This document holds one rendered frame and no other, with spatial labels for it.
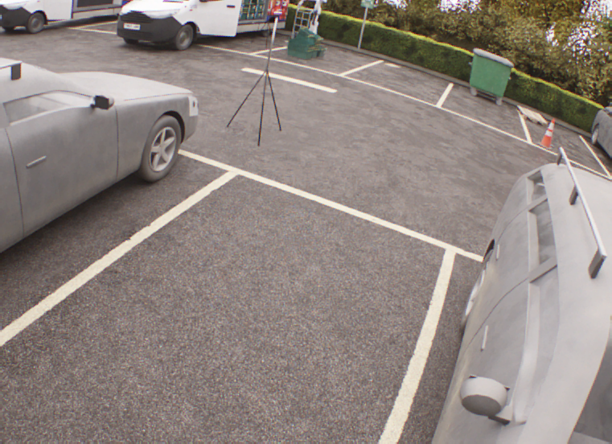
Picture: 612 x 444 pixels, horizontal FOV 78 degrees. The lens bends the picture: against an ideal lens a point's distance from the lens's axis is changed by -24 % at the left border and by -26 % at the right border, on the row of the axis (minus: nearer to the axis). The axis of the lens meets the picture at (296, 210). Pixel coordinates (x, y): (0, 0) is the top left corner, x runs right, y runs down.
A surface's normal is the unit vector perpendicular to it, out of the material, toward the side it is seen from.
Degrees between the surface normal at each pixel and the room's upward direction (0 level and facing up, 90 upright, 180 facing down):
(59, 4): 95
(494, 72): 94
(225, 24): 90
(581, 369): 34
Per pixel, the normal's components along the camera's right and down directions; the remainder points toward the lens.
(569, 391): -0.33, -0.72
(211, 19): 0.11, 0.50
